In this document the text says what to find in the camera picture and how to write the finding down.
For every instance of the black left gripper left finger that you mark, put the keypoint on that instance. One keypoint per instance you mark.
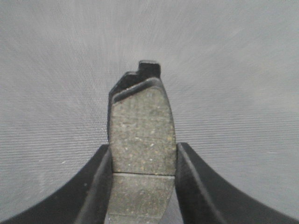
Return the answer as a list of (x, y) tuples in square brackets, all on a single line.
[(82, 200)]

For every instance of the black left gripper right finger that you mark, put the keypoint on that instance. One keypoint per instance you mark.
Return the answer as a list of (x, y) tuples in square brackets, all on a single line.
[(205, 197)]

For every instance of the brake pad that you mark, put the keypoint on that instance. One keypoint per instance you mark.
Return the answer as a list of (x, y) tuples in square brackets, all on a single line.
[(141, 138)]

